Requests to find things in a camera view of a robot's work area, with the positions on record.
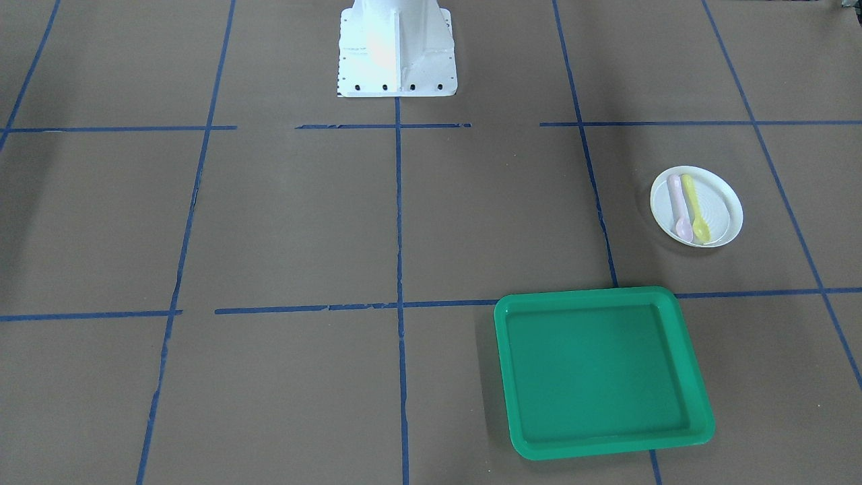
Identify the pink plastic spoon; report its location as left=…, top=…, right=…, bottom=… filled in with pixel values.
left=667, top=174, right=694, bottom=243

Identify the white round plate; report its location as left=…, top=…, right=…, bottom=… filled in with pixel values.
left=649, top=166, right=744, bottom=249

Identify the yellow plastic spoon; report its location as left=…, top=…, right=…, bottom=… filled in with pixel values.
left=681, top=174, right=711, bottom=245

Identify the green plastic tray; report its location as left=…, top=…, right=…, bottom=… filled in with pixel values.
left=494, top=286, right=715, bottom=461

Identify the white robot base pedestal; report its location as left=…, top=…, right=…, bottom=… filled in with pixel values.
left=336, top=1, right=458, bottom=98

